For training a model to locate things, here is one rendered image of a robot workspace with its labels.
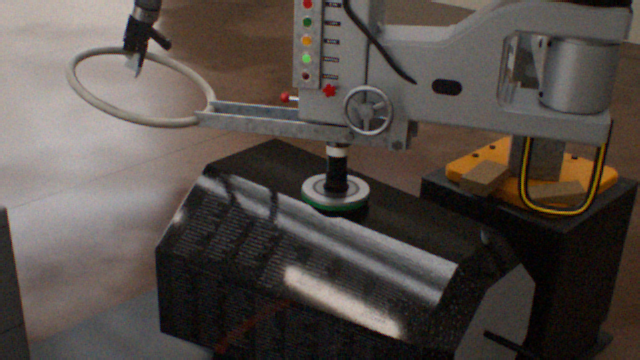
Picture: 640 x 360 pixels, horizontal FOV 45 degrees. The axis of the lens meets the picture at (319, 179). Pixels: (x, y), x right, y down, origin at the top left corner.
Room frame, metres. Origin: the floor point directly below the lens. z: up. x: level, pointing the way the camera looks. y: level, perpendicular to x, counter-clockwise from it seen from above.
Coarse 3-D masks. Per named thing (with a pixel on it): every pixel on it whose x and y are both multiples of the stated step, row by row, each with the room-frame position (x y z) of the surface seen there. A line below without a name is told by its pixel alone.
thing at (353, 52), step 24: (336, 0) 2.10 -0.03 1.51; (360, 0) 2.08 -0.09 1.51; (384, 0) 2.24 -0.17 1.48; (384, 24) 2.26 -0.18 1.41; (336, 48) 2.09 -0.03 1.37; (360, 48) 2.08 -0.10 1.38; (336, 72) 2.09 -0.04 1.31; (360, 72) 2.07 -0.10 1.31; (312, 96) 2.11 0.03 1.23; (336, 96) 2.09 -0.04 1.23; (360, 96) 2.07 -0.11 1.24; (312, 120) 2.11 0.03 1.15; (336, 120) 2.09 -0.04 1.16; (360, 120) 2.07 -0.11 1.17
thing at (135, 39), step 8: (128, 16) 2.59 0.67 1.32; (128, 24) 2.58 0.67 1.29; (136, 24) 2.57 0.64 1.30; (144, 24) 2.56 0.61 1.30; (152, 24) 2.58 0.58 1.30; (128, 32) 2.58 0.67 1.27; (136, 32) 2.58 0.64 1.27; (128, 40) 2.55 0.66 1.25; (136, 40) 2.56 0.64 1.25; (144, 40) 2.57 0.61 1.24; (128, 48) 2.56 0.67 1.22; (136, 48) 2.57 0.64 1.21
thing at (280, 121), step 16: (208, 112) 2.26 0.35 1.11; (224, 112) 2.36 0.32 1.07; (240, 112) 2.35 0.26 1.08; (256, 112) 2.33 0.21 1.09; (272, 112) 2.32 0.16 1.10; (288, 112) 2.30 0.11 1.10; (224, 128) 2.24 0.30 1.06; (240, 128) 2.23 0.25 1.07; (256, 128) 2.21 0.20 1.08; (272, 128) 2.20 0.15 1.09; (288, 128) 2.18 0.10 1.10; (304, 128) 2.17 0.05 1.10; (320, 128) 2.16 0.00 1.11; (336, 128) 2.14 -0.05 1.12; (416, 128) 2.19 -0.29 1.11; (368, 144) 2.11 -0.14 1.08; (384, 144) 2.10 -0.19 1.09; (400, 144) 2.05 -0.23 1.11
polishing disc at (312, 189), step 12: (312, 180) 2.25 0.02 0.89; (324, 180) 2.25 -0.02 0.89; (348, 180) 2.26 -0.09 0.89; (360, 180) 2.26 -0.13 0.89; (312, 192) 2.16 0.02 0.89; (324, 192) 2.16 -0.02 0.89; (348, 192) 2.17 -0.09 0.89; (360, 192) 2.17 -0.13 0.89; (324, 204) 2.10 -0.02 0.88; (336, 204) 2.10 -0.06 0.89; (348, 204) 2.10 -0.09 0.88
